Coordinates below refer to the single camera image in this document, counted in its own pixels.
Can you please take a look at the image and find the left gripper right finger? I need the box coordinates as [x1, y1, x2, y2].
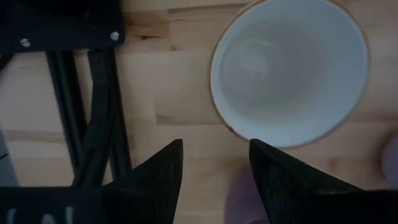
[248, 139, 398, 224]

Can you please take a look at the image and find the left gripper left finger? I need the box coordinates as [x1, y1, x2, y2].
[102, 139, 184, 224]

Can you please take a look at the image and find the white mug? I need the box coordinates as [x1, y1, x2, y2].
[210, 0, 371, 149]

